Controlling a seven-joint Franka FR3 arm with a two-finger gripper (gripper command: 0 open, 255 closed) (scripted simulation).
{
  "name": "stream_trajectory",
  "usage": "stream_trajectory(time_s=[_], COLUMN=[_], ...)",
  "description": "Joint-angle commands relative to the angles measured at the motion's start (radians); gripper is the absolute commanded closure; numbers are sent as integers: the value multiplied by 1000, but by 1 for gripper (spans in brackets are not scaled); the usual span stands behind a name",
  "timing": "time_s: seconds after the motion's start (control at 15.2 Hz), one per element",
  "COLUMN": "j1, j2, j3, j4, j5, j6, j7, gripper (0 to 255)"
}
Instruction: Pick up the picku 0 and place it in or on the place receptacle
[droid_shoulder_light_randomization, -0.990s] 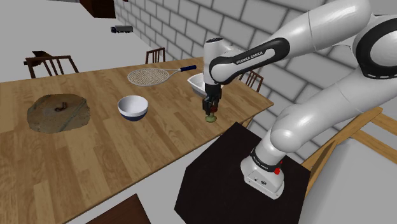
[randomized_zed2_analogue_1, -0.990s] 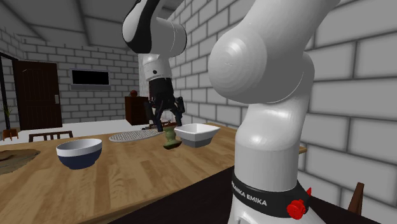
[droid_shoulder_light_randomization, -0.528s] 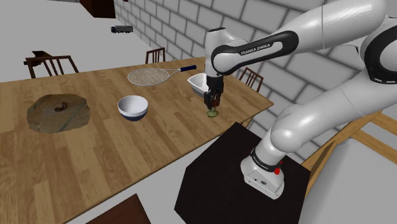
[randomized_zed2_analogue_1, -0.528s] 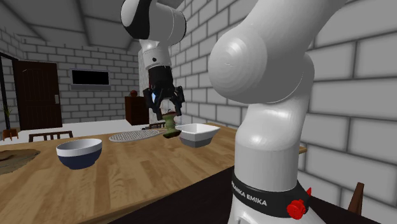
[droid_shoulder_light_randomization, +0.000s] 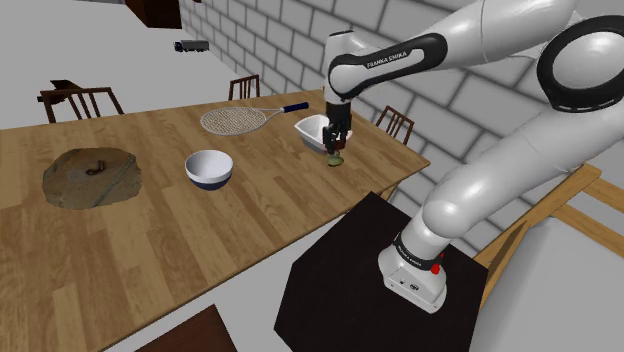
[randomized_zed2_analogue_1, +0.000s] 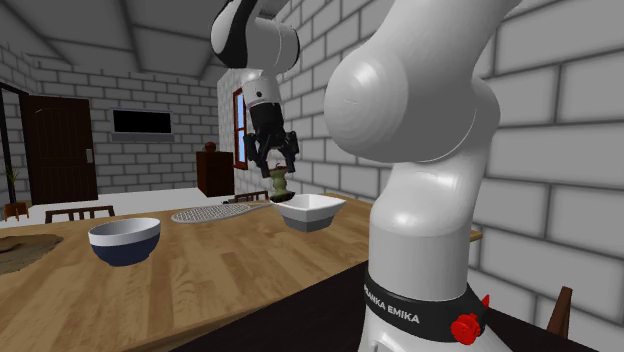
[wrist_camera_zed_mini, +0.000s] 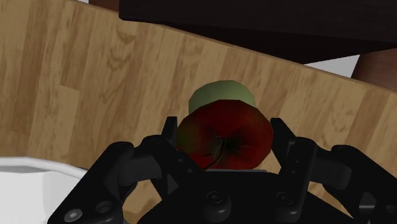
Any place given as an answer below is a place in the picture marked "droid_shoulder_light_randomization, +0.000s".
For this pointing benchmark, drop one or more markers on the dark wooden chair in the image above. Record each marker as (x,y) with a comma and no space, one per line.
(244,86)
(195,334)
(73,97)
(396,123)

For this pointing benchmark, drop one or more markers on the light wooden frame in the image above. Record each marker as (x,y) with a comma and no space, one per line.
(541,214)

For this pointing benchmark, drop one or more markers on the wooden dining table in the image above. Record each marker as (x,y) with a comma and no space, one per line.
(161,229)

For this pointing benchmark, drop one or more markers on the dark robot stand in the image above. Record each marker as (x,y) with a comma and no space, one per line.
(336,292)

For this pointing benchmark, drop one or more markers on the white square dish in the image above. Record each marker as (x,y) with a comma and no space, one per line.
(310,129)

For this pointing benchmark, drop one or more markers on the flat brown rock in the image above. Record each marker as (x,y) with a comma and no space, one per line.
(90,183)

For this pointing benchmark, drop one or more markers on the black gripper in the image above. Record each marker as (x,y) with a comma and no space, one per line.
(338,115)

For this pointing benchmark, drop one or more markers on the white bowl with blue outside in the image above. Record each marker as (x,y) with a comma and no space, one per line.
(208,166)

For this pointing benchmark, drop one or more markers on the dark brown wall cabinet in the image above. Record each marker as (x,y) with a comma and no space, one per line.
(155,12)

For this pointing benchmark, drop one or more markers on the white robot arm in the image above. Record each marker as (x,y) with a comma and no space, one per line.
(492,180)

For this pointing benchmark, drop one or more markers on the dark toy truck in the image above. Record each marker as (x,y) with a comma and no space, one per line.
(192,46)

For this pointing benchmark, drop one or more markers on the small green fruit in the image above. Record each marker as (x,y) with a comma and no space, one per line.
(335,160)

